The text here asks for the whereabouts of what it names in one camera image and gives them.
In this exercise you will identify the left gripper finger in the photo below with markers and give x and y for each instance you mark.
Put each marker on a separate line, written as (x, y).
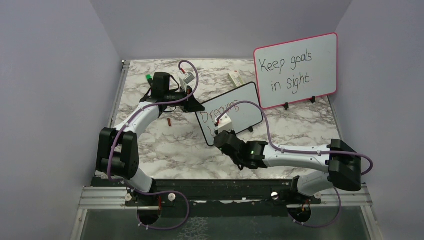
(193, 109)
(191, 101)

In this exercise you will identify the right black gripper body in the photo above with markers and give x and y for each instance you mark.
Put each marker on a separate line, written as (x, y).
(231, 132)

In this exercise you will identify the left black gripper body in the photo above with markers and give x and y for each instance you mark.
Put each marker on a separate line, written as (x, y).
(174, 96)

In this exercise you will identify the black framed whiteboard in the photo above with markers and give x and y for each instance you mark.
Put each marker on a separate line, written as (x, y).
(244, 116)

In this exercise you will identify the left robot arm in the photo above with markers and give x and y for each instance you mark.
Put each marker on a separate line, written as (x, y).
(118, 150)

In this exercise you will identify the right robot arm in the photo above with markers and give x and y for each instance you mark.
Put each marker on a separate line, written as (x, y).
(332, 166)

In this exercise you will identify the white whiteboard eraser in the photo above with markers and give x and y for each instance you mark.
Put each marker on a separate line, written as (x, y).
(235, 78)

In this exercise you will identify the pink framed whiteboard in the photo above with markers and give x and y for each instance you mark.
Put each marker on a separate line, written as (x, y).
(297, 70)

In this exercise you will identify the green black highlighter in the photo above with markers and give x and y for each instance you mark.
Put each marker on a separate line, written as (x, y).
(149, 78)

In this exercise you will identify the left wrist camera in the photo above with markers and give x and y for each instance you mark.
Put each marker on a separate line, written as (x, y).
(184, 79)

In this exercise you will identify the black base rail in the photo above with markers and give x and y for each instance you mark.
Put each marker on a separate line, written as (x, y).
(204, 198)

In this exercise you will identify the aluminium side rail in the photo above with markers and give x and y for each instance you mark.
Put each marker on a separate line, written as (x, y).
(114, 109)

